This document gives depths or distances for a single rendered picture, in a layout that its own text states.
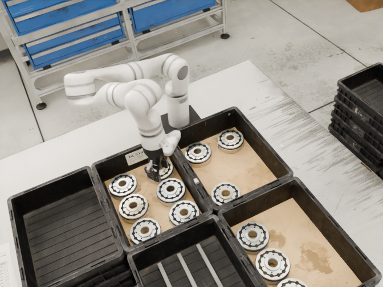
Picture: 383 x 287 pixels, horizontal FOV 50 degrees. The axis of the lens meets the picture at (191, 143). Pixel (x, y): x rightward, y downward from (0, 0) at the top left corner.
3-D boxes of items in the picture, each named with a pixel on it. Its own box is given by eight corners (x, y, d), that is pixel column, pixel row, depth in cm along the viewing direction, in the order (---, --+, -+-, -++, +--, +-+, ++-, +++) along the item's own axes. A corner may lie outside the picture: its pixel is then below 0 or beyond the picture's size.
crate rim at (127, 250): (91, 168, 148) (89, 164, 146) (166, 137, 154) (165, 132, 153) (126, 257, 122) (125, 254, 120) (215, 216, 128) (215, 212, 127)
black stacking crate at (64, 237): (20, 217, 148) (7, 199, 140) (98, 184, 154) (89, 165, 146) (40, 315, 122) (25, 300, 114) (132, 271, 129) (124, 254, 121)
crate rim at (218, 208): (166, 137, 154) (166, 132, 153) (235, 109, 161) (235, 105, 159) (215, 216, 128) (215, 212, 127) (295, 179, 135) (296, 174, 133)
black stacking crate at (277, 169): (170, 154, 161) (166, 134, 153) (236, 126, 168) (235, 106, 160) (217, 231, 136) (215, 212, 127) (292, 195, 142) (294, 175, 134)
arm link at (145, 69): (120, 58, 143) (138, 69, 138) (174, 49, 161) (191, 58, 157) (117, 82, 148) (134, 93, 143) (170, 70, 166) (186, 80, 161)
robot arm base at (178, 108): (165, 117, 180) (162, 86, 168) (184, 111, 182) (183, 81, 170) (172, 130, 174) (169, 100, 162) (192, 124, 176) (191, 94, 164)
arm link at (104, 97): (111, 115, 113) (106, 85, 110) (63, 107, 131) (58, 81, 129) (137, 109, 119) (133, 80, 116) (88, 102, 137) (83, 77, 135)
